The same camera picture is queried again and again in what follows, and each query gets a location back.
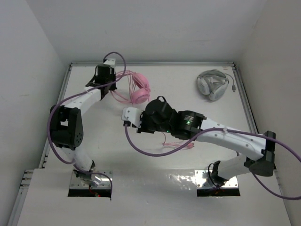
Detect pink headphones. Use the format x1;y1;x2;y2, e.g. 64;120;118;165
110;70;151;105

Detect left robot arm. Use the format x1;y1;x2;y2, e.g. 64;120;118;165
49;58;116;172

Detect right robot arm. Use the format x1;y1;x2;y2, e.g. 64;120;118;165
134;98;276;184

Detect white grey headphones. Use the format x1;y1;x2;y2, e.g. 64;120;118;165
197;69;230;101

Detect white front board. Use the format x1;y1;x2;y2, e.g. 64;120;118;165
18;169;290;226

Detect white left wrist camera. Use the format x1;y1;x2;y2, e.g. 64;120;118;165
103;58;116;68

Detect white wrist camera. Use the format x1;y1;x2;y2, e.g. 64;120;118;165
121;107;143;128
103;58;116;68

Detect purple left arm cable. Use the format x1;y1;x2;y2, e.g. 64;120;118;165
47;51;127;196

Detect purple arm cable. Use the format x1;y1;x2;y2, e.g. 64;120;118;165
124;122;301;201
47;51;127;196

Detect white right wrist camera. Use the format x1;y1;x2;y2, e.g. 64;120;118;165
121;107;143;128

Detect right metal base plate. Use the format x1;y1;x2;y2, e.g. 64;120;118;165
194;169;239;189

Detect metal base plate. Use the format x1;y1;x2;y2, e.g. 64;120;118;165
70;170;111;189
194;169;239;189

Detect grey usb cable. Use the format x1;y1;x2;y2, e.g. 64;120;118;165
224;72;237;92

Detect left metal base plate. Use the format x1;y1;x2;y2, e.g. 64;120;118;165
70;170;111;189

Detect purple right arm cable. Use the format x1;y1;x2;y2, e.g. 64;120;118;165
124;122;301;201

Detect aluminium table frame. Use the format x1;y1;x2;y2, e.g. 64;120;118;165
7;61;280;226

